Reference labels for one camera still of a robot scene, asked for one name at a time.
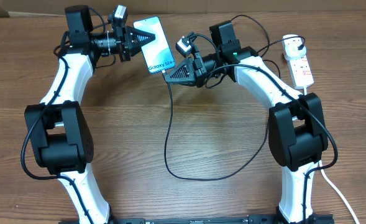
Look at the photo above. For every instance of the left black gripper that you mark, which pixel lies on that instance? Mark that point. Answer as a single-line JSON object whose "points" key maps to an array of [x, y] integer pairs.
{"points": [[133, 47]]}

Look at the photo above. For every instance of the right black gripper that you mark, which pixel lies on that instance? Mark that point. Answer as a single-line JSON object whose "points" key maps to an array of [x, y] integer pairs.
{"points": [[195, 70]]}

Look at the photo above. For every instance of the smartphone with teal screen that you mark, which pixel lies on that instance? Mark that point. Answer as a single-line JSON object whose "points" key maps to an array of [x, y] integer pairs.
{"points": [[157, 53]]}

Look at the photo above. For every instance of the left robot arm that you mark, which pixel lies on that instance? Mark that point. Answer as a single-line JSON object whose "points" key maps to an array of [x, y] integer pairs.
{"points": [[58, 144]]}

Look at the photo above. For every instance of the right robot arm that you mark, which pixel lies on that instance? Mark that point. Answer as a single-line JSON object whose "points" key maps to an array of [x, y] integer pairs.
{"points": [[295, 131]]}

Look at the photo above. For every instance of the white charger adapter plug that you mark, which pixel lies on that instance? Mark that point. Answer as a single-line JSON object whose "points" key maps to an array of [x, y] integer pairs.
{"points": [[293, 47]]}

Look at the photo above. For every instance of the white power strip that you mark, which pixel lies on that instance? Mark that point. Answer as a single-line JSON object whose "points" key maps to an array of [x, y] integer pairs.
{"points": [[300, 73]]}

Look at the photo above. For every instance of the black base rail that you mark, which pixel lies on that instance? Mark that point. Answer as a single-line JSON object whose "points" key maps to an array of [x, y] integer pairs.
{"points": [[251, 219]]}

